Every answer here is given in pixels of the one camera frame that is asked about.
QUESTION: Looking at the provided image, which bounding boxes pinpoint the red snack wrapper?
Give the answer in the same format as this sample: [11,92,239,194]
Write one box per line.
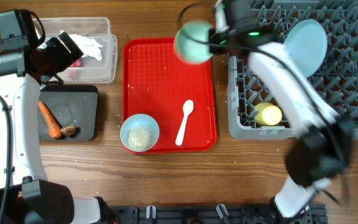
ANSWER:
[70,58,82,68]

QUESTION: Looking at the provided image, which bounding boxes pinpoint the green bowl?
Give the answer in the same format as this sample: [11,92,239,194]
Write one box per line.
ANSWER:
[174,21,213,65]

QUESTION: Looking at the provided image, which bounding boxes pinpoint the white napkin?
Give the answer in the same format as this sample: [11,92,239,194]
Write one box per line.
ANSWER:
[69,34,103,61]

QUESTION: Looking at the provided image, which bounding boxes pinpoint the orange carrot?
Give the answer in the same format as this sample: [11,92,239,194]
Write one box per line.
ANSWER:
[38,101,63,139]

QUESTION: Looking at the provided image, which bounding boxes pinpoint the brown mushroom piece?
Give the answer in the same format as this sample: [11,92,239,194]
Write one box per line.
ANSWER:
[61,125,76,137]

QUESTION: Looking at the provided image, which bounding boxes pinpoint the light blue plate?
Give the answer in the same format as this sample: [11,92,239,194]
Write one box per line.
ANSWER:
[284,19,328,78]

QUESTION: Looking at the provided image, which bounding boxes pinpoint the yellow plastic cup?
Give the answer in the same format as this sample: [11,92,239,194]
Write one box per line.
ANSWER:
[254,102,282,126]

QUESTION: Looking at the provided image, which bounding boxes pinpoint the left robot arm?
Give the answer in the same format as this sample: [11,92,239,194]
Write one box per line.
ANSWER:
[0,9,119,223]

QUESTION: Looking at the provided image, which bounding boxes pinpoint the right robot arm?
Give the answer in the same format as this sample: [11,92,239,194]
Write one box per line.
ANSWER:
[208,1,355,223]

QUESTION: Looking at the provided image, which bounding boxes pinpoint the grey dishwasher rack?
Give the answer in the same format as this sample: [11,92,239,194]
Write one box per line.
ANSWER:
[227,1,358,139]

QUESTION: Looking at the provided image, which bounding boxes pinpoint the clear plastic bin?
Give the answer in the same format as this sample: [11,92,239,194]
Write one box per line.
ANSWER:
[37,17,117,83]

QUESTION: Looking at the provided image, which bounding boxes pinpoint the black plastic tray bin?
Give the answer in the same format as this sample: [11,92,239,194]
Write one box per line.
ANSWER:
[39,85,99,141]

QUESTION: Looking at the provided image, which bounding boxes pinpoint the white plastic spoon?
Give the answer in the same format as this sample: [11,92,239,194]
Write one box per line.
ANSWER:
[175,100,194,146]

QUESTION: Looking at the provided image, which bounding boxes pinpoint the red serving tray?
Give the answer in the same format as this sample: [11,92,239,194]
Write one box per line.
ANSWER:
[122,37,218,154]

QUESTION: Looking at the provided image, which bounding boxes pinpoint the blue bowl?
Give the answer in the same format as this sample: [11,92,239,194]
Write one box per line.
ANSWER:
[120,114,160,152]

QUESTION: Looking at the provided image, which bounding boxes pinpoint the white rice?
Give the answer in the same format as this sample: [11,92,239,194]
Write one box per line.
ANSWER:
[127,126,157,151]

